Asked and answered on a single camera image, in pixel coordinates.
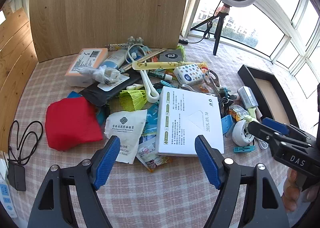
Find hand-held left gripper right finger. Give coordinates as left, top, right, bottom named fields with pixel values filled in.
left=194, top=135, right=290, bottom=228

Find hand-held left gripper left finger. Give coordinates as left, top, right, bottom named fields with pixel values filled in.
left=27, top=135, right=121, bottom=228

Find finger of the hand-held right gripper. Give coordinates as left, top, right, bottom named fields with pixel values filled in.
left=262, top=117, right=317, bottom=142
left=247, top=121, right=312, bottom=147

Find white usb cable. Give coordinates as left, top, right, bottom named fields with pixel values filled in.
left=255, top=138, right=270, bottom=150

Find white round mini speaker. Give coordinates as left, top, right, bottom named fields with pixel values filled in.
left=231, top=121, right=256, bottom=147

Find grey metal tin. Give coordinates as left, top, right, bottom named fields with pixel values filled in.
left=237, top=86, right=259, bottom=109

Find coffee creamer packet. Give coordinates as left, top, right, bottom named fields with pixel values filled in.
left=136, top=141, right=173, bottom=173

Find black rectangular tray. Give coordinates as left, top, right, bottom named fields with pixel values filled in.
left=237, top=64, right=310, bottom=132

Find yellow-green shuttlecock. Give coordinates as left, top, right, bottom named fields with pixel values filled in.
left=119, top=90, right=149, bottom=112

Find black pouch with white label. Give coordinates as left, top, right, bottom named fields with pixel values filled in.
left=79, top=73, right=144, bottom=108

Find long yellow stick packet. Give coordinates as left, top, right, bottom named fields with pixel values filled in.
left=132, top=60, right=208, bottom=72

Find person's right hand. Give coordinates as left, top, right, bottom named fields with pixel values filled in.
left=282, top=168, right=316, bottom=213

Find pale yellow plastic clip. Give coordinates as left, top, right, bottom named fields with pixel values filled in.
left=246, top=108, right=263, bottom=124

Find teal clothes peg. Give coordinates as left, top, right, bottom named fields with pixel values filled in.
left=233, top=146, right=257, bottom=154

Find clear candy packet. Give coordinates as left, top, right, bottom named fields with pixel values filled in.
left=230, top=104, right=248, bottom=122

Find white paper sachet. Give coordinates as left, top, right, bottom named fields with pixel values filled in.
left=104, top=109, right=148, bottom=165

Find red cloth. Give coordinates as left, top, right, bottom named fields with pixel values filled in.
left=45, top=98, right=104, bottom=152

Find pink plaid tablecloth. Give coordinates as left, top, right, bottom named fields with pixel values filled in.
left=10, top=35, right=320, bottom=228

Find blue printed sachet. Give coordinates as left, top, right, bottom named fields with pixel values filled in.
left=139, top=103, right=161, bottom=144

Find silver scissors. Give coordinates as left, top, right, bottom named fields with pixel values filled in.
left=202, top=69, right=222, bottom=95

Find dotted tissue pack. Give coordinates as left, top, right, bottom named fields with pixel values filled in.
left=173, top=64, right=206, bottom=86

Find crumpled clear plastic wrapper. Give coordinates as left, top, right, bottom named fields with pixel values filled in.
left=77, top=66, right=121, bottom=84

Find black tripod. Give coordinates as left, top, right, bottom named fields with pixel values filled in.
left=190, top=3, right=231, bottom=56

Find pink and white wipes box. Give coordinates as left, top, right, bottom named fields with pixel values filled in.
left=64, top=48, right=109, bottom=88

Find green lip balm tube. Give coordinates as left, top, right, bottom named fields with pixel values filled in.
left=147, top=69, right=173, bottom=81

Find blue and white tube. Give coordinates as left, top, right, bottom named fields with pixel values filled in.
left=99, top=50, right=127, bottom=71

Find white power strip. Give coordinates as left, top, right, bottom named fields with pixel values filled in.
left=0, top=158, right=18, bottom=219

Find wooden chopsticks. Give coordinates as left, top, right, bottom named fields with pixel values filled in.
left=119, top=48, right=167, bottom=73

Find black square sachet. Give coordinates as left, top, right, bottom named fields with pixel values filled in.
left=159, top=49, right=184, bottom=64

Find dotted white pen case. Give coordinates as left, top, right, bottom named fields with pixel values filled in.
left=106, top=43, right=128, bottom=51

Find grey knobby toy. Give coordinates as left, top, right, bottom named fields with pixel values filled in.
left=127, top=37, right=145, bottom=46

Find pine plank panel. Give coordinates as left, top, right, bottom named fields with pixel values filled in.
left=0, top=6, right=38, bottom=154

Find black cable bundle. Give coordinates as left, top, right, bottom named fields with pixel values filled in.
left=218, top=95, right=233, bottom=119

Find black case with cord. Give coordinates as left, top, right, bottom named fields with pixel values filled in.
left=7, top=120, right=44, bottom=191

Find white and blue looped cord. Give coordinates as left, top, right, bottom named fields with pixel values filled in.
left=126, top=43, right=152, bottom=64

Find white window frame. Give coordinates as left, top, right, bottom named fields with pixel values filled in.
left=180, top=0, right=320, bottom=129

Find black ring light cable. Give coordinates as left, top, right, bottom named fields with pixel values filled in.
left=179, top=6, right=218, bottom=45

